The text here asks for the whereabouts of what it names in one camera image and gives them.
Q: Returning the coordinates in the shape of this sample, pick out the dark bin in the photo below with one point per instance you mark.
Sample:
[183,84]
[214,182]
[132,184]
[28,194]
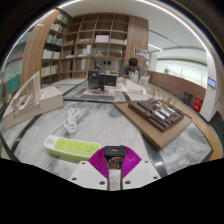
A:
[188,98]

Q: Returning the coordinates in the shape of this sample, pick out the green and white power strip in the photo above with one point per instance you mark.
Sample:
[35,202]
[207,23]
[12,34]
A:
[71,146]

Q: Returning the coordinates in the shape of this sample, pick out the red bin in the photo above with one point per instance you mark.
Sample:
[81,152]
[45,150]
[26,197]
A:
[198,104]

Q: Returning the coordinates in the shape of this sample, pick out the white paper architectural model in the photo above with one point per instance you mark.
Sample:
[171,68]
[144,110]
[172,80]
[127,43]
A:
[133,87]

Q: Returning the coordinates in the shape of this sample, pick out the wall screen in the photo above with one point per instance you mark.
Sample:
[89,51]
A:
[211,82]

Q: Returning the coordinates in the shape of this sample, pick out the black charger with red print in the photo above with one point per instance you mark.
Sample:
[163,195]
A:
[114,152]

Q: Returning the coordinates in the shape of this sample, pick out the wooden shelf unit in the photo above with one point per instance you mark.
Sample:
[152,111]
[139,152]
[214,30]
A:
[100,30]

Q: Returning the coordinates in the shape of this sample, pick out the beige slatted architectural model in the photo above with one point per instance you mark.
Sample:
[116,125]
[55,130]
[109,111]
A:
[36,101]

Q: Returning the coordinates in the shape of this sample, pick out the person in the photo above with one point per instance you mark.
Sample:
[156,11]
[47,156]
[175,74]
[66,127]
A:
[131,70]

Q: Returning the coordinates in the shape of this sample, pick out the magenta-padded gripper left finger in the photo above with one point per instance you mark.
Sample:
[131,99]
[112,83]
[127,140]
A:
[98,161]

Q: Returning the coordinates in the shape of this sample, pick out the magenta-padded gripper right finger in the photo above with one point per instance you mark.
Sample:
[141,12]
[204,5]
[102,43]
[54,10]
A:
[130,161]

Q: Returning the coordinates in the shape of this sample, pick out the brown architectural model on board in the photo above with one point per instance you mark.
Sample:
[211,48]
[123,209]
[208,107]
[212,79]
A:
[156,115]

